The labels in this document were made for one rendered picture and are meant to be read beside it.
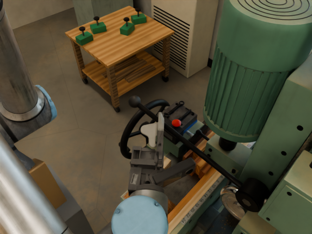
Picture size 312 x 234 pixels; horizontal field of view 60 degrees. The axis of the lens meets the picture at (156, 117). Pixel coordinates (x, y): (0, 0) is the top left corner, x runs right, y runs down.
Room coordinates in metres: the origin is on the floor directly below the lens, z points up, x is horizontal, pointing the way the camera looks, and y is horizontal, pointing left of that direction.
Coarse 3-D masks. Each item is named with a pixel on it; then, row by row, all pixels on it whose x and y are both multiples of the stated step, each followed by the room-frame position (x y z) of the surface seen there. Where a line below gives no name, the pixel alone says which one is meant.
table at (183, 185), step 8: (208, 128) 0.63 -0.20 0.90; (184, 152) 0.53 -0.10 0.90; (176, 160) 0.49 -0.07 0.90; (184, 176) 0.43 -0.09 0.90; (192, 176) 0.43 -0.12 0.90; (176, 184) 0.40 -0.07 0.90; (184, 184) 0.40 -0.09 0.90; (192, 184) 0.40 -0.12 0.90; (224, 184) 0.41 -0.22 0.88; (168, 192) 0.38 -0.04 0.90; (176, 192) 0.38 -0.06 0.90; (184, 192) 0.38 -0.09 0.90; (176, 200) 0.35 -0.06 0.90; (192, 224) 0.29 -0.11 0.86; (184, 232) 0.26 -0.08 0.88
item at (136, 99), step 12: (132, 96) 0.53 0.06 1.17; (144, 108) 0.50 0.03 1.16; (156, 120) 0.46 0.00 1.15; (192, 144) 0.39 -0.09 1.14; (204, 156) 0.36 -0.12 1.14; (216, 168) 0.33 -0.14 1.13; (252, 180) 0.29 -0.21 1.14; (240, 192) 0.26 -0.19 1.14; (252, 192) 0.26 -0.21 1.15; (264, 192) 0.26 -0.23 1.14; (240, 204) 0.25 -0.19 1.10; (252, 204) 0.24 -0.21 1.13
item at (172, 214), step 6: (210, 174) 0.42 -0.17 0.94; (204, 180) 0.40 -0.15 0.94; (198, 186) 0.38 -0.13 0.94; (192, 192) 0.36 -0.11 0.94; (186, 198) 0.34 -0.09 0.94; (180, 204) 0.32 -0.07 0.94; (174, 210) 0.30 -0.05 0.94; (180, 210) 0.30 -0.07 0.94; (168, 216) 0.29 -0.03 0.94; (174, 216) 0.29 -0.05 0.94; (168, 222) 0.27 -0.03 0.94
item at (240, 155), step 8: (216, 136) 0.49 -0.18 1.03; (208, 144) 0.47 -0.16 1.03; (216, 144) 0.46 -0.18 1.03; (240, 144) 0.46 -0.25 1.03; (208, 152) 0.46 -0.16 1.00; (216, 152) 0.45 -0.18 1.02; (224, 152) 0.44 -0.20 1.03; (232, 152) 0.44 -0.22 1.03; (240, 152) 0.44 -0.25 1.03; (248, 152) 0.44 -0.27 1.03; (216, 160) 0.44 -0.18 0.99; (224, 160) 0.43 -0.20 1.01; (232, 160) 0.41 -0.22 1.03; (240, 160) 0.41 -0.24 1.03; (224, 168) 0.42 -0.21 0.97; (240, 168) 0.39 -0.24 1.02
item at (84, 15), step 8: (72, 0) 2.82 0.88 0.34; (80, 0) 2.67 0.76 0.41; (88, 0) 2.53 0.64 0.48; (96, 0) 2.52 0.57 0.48; (104, 0) 2.58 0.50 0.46; (112, 0) 2.64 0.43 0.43; (120, 0) 2.70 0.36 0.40; (128, 0) 2.76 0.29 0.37; (80, 8) 2.70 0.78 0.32; (88, 8) 2.56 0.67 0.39; (96, 8) 2.51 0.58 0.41; (104, 8) 2.57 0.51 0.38; (112, 8) 2.63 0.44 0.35; (120, 8) 2.69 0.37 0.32; (80, 16) 2.73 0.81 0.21; (88, 16) 2.58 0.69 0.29; (80, 24) 2.77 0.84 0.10
